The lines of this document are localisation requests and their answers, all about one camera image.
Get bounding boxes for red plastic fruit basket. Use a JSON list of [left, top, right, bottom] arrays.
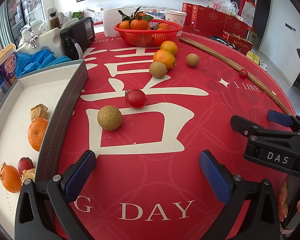
[[114, 19, 183, 48]]

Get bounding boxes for small tangerine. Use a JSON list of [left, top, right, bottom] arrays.
[[0, 165, 21, 193]]

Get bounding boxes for glass display cabinet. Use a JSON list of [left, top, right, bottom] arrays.
[[0, 0, 45, 47]]

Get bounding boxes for large red tomato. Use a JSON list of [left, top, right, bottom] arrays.
[[18, 157, 34, 174]]

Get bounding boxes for white condiment holder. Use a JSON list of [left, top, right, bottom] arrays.
[[16, 7, 78, 57]]

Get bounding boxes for red sweet gift box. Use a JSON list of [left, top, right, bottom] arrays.
[[222, 31, 253, 55]]

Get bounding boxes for small red cherry tomato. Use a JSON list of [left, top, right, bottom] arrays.
[[239, 68, 249, 79]]

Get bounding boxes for red round table mat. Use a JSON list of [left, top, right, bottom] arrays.
[[58, 34, 285, 239]]

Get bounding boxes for yellow carton box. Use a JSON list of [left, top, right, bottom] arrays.
[[246, 51, 260, 65]]

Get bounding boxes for long wooden back scratcher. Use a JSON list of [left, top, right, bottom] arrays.
[[179, 37, 292, 115]]

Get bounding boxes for large orange tangerine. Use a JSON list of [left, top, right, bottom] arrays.
[[28, 118, 49, 152]]

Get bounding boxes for large brown longan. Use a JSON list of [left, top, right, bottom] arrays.
[[97, 105, 122, 131]]

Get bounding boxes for purple milk tea cup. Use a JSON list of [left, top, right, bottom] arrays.
[[0, 43, 17, 86]]

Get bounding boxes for blue rubber gloves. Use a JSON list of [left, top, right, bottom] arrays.
[[15, 49, 71, 78]]

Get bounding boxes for dried physalis husk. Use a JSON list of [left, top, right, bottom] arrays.
[[30, 103, 48, 121], [21, 168, 36, 184]]

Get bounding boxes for floral paper cup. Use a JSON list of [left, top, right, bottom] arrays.
[[165, 10, 187, 27]]

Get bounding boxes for black portable radio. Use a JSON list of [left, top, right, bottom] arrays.
[[60, 17, 95, 60]]

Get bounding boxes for white paper towel roll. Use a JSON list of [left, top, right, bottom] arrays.
[[102, 7, 126, 37]]

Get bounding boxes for white lined gift box tray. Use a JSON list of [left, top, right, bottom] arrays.
[[0, 60, 88, 239]]

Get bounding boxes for orange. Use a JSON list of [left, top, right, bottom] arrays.
[[153, 50, 176, 69], [160, 41, 178, 55]]

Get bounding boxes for red tomato with stem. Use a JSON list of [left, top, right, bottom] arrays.
[[125, 89, 147, 108]]

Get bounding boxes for tangerines in basket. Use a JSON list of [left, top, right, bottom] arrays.
[[118, 7, 170, 30]]

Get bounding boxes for red gift box stack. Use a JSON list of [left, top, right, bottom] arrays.
[[182, 3, 248, 38]]

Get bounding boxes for person's right hand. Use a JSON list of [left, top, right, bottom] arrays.
[[278, 177, 300, 222]]

